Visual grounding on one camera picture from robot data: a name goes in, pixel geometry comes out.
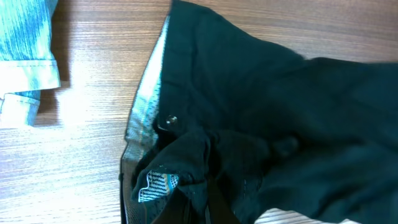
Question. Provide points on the black shorts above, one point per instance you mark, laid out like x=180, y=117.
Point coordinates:
x=225, y=126

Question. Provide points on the folded light blue denim garment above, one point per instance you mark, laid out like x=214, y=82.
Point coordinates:
x=27, y=63

